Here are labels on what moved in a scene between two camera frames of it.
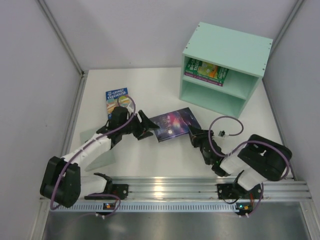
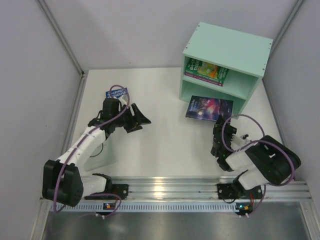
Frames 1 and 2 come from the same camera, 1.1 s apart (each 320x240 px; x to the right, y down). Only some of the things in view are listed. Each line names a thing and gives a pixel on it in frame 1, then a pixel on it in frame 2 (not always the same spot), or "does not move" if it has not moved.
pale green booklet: [108, 158] does not move
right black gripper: [200, 137] to [223, 132]
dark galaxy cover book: [175, 124] to [208, 108]
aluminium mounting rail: [205, 187] does not move
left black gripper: [138, 125] to [130, 120]
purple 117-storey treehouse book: [204, 79] does not move
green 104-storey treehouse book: [206, 70] does not move
